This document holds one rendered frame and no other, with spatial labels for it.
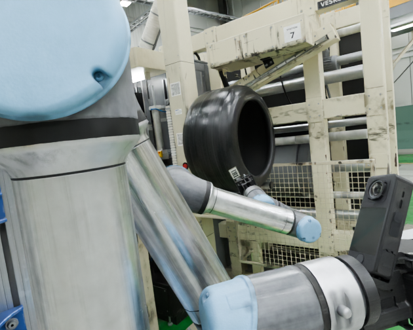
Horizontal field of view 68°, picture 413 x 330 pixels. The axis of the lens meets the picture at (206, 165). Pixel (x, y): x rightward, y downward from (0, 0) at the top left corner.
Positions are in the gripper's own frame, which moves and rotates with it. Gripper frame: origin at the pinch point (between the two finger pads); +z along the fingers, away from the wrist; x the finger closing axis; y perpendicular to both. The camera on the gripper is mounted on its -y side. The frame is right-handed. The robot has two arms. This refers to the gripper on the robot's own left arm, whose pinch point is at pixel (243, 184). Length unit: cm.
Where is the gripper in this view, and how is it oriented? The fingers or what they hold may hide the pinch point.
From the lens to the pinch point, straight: 133.8
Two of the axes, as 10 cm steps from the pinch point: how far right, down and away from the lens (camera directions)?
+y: -4.3, -8.7, -2.4
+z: -1.1, -2.2, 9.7
